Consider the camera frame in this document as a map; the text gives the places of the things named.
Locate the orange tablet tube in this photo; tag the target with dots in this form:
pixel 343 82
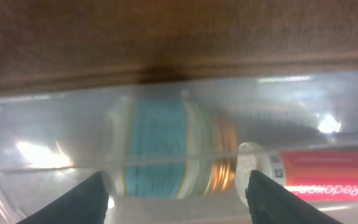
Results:
pixel 328 175

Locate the clear plastic container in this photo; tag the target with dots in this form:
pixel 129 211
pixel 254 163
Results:
pixel 50 143

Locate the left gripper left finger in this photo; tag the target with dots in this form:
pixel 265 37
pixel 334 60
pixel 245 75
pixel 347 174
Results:
pixel 87 203

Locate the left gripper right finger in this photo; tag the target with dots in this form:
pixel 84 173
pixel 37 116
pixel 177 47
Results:
pixel 270 203

